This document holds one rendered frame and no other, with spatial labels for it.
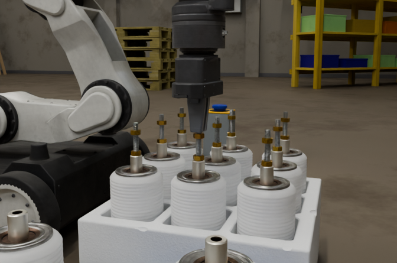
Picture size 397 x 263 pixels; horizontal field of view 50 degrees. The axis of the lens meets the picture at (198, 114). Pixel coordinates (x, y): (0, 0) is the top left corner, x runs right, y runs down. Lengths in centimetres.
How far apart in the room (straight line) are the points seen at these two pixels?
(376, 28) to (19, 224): 670
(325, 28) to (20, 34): 823
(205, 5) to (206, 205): 32
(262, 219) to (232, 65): 909
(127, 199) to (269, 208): 24
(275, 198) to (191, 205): 14
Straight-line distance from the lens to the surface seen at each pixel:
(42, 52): 1179
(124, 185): 76
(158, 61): 568
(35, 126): 126
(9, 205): 107
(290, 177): 80
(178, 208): 73
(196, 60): 67
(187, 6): 68
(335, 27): 647
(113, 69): 112
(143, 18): 1043
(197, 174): 74
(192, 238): 70
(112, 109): 108
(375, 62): 701
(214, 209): 72
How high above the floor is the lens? 46
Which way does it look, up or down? 8 degrees down
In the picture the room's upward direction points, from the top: straight up
